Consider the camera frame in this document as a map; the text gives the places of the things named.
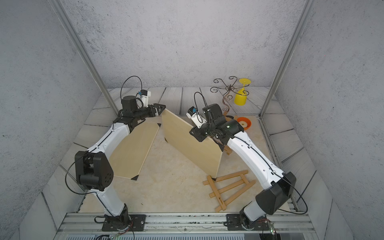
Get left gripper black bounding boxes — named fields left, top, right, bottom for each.
left=132, top=104, right=166, bottom=122

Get wooden board black corners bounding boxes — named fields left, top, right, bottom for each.
left=161, top=109, right=223, bottom=178
left=109, top=122, right=160, bottom=179

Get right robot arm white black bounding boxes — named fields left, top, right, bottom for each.
left=187, top=104, right=296, bottom=230

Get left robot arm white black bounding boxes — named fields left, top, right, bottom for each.
left=73, top=95, right=166, bottom=230

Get metal scroll stand dark base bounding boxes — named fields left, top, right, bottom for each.
left=210, top=76, right=243, bottom=116

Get yellow plastic wine glass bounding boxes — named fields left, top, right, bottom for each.
left=234, top=78, right=251, bottom=106

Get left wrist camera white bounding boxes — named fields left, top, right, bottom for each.
left=140, top=90, right=151, bottom=108

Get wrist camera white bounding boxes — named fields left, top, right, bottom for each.
left=186, top=107, right=207, bottom=129
left=140, top=90, right=151, bottom=108

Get orange bowl with white ring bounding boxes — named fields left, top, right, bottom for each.
left=237, top=117, right=252, bottom=130

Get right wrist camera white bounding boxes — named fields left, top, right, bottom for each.
left=186, top=107, right=207, bottom=129

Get right camera black cable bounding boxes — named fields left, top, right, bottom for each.
left=193, top=91, right=208, bottom=124

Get camera black cable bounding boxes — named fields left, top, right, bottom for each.
left=119, top=75, right=144, bottom=101
left=193, top=91, right=208, bottom=124

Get left camera black cable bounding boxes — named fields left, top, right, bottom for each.
left=119, top=75, right=144, bottom=101

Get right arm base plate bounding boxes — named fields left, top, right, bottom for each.
left=224, top=214, right=270, bottom=231

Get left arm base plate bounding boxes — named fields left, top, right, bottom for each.
left=102, top=215, right=147, bottom=232

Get aluminium mounting rail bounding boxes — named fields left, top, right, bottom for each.
left=55, top=212, right=318, bottom=240

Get left metal frame post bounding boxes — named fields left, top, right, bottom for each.
left=49, top=0, right=119, bottom=116

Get metal frame post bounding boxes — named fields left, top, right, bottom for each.
left=259, top=0, right=316, bottom=119
left=49, top=0, right=119, bottom=116

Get right metal frame post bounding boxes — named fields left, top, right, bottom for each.
left=259, top=0, right=316, bottom=119

